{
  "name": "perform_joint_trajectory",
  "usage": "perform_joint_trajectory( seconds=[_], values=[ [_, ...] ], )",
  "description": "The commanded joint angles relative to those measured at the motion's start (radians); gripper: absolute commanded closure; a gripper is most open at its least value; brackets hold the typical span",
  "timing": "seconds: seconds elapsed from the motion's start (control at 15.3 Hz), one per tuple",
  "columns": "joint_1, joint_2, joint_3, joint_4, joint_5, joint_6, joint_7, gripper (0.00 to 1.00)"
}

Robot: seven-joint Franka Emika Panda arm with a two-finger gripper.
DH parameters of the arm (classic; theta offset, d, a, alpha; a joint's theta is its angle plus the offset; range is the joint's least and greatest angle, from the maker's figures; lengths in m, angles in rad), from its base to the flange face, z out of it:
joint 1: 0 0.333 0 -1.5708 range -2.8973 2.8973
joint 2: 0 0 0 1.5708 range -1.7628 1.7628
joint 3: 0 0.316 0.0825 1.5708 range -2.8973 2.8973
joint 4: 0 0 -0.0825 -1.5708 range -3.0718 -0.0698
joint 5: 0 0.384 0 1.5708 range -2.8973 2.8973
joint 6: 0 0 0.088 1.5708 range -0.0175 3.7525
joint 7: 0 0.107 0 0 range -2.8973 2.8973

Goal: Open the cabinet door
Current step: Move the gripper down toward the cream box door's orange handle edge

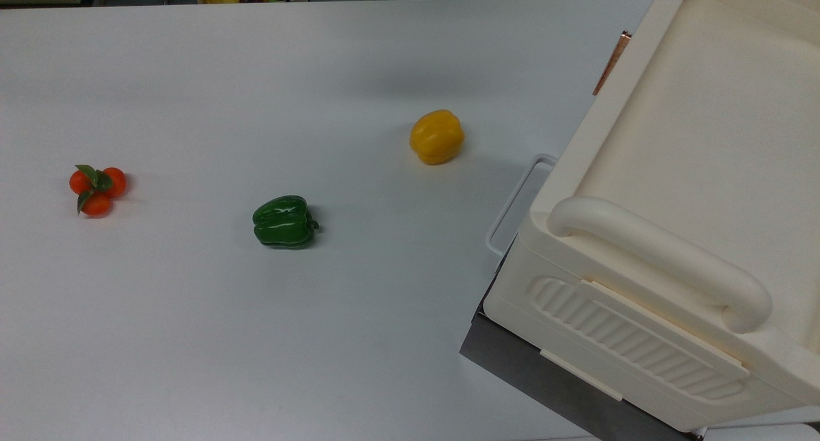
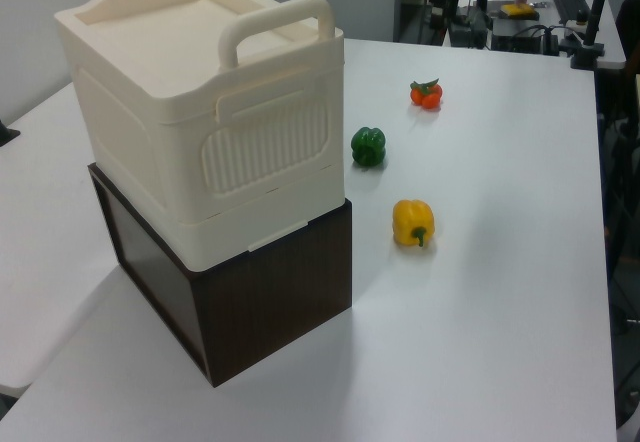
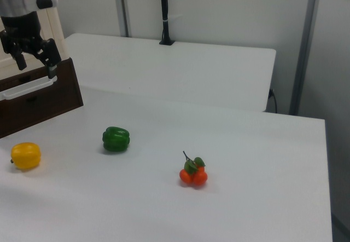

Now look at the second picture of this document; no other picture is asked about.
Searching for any cream plastic storage cabinet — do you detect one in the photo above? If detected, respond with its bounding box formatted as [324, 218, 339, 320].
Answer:
[53, 0, 347, 272]

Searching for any yellow sponge block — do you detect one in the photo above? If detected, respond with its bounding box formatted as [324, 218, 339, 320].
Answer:
[499, 3, 539, 20]

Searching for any black electronics box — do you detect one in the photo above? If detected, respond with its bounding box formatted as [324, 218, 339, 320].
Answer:
[491, 17, 560, 56]

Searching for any orange tomato cluster with leaves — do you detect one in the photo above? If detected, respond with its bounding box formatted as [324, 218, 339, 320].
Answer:
[408, 76, 445, 111]

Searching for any black keyboard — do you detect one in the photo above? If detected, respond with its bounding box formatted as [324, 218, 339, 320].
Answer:
[549, 0, 592, 26]

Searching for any tall black clamp pole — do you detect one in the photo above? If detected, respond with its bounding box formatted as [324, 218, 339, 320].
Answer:
[569, 0, 616, 71]

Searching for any green bell pepper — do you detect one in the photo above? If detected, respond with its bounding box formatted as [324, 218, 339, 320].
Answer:
[349, 125, 388, 168]

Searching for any yellow bell pepper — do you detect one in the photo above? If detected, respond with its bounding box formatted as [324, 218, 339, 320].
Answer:
[391, 198, 436, 249]

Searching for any dark brown wooden box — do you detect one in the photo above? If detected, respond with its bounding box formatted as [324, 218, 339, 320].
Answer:
[87, 161, 355, 389]

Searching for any small black table clamp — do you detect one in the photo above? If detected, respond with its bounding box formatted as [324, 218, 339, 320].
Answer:
[0, 120, 22, 149]

